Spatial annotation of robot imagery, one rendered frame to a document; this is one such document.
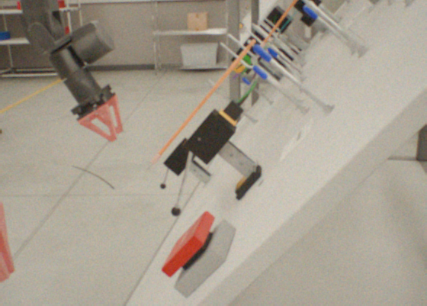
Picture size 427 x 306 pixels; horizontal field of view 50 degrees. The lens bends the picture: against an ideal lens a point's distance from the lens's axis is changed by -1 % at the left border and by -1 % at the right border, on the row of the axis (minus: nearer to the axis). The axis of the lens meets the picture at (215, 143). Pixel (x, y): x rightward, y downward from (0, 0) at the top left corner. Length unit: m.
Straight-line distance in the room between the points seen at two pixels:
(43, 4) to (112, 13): 7.49
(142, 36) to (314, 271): 7.60
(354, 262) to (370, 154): 0.68
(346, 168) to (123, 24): 8.13
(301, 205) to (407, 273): 0.66
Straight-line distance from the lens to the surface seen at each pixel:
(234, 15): 1.55
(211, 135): 0.58
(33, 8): 0.96
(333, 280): 0.92
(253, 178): 0.53
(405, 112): 0.31
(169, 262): 0.42
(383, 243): 1.06
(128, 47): 8.42
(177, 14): 8.23
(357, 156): 0.32
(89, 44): 0.94
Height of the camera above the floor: 1.32
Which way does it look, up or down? 18 degrees down
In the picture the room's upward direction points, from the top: 2 degrees counter-clockwise
